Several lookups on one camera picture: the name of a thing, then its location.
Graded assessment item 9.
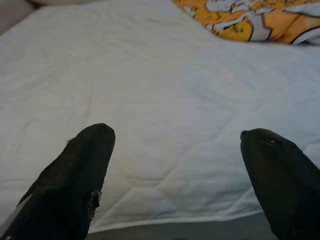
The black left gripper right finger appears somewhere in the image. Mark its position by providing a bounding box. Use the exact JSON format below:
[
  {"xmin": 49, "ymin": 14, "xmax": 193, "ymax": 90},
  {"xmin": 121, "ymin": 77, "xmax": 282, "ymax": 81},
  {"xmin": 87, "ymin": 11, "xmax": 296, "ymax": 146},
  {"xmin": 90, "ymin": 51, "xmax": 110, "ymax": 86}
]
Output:
[{"xmin": 239, "ymin": 127, "xmax": 320, "ymax": 240}]

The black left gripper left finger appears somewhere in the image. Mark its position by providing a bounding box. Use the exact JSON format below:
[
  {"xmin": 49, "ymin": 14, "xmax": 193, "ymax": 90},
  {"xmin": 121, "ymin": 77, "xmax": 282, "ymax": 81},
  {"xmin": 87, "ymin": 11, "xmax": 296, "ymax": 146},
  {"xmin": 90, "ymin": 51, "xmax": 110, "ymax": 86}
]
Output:
[{"xmin": 0, "ymin": 122, "xmax": 116, "ymax": 240}]

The white quilted mattress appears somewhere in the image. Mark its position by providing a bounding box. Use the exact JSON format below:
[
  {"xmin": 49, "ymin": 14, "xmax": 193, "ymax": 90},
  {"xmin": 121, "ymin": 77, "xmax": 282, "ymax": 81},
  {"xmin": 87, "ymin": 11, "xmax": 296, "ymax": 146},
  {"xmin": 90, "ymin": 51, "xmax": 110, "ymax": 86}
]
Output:
[{"xmin": 0, "ymin": 0, "xmax": 320, "ymax": 235}]

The yellow floral blanket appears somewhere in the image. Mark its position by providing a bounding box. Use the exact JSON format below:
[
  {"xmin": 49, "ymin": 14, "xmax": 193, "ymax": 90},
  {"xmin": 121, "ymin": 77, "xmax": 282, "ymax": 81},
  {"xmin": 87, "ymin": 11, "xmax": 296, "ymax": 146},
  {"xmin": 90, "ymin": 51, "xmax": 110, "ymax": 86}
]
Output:
[{"xmin": 172, "ymin": 0, "xmax": 320, "ymax": 46}]

